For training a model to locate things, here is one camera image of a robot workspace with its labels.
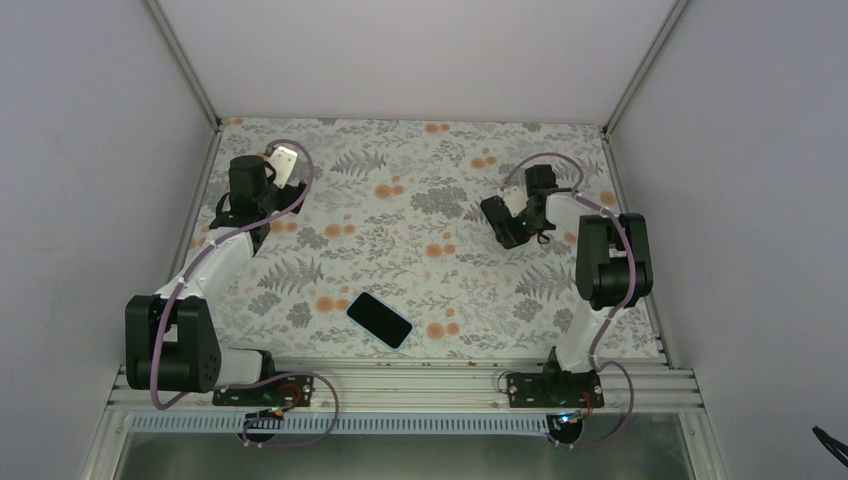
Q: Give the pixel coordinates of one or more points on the aluminium rail front frame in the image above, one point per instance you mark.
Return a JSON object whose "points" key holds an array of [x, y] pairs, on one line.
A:
{"points": [[441, 387]]}

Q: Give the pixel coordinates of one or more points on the slotted grey cable duct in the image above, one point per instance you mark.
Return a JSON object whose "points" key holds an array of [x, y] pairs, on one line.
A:
{"points": [[347, 423]]}

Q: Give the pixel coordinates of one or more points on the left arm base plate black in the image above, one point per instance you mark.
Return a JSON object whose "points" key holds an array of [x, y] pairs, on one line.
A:
{"points": [[290, 391]]}

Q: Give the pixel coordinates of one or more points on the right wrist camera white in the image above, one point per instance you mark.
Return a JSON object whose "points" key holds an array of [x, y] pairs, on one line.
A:
{"points": [[514, 198]]}

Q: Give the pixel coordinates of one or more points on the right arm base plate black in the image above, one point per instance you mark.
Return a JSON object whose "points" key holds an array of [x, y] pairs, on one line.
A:
{"points": [[565, 390]]}

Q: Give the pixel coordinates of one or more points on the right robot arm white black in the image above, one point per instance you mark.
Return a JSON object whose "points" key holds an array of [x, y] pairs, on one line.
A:
{"points": [[613, 268]]}

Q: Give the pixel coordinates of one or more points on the black object at right edge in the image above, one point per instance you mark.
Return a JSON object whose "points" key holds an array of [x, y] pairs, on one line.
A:
{"points": [[835, 447]]}

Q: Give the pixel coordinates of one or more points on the black phone in blue case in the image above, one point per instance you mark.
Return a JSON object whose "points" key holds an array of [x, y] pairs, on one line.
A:
{"points": [[379, 320]]}

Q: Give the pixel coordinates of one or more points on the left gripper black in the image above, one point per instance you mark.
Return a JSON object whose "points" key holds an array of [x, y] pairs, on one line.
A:
{"points": [[291, 194]]}

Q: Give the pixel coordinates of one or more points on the aluminium frame post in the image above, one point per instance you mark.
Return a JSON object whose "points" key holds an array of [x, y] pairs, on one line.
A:
{"points": [[183, 63], [660, 40]]}

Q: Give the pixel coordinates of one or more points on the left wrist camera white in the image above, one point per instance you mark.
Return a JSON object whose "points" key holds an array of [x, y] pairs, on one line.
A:
{"points": [[283, 161]]}

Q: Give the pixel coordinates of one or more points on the floral patterned table mat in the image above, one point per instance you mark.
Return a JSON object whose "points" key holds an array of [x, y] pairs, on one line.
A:
{"points": [[394, 211]]}

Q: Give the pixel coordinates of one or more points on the left aluminium frame post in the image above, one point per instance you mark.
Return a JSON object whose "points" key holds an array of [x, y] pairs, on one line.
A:
{"points": [[183, 63]]}

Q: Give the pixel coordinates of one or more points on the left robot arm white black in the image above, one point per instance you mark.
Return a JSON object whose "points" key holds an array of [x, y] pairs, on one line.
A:
{"points": [[170, 339]]}

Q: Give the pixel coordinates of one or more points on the right aluminium frame post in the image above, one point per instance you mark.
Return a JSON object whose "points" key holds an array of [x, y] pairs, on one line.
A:
{"points": [[660, 40]]}

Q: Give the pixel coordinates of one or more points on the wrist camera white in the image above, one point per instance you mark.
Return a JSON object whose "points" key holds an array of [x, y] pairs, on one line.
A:
{"points": [[283, 161], [514, 198]]}

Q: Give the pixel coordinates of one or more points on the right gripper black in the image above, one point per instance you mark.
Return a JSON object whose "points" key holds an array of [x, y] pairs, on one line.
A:
{"points": [[511, 236]]}

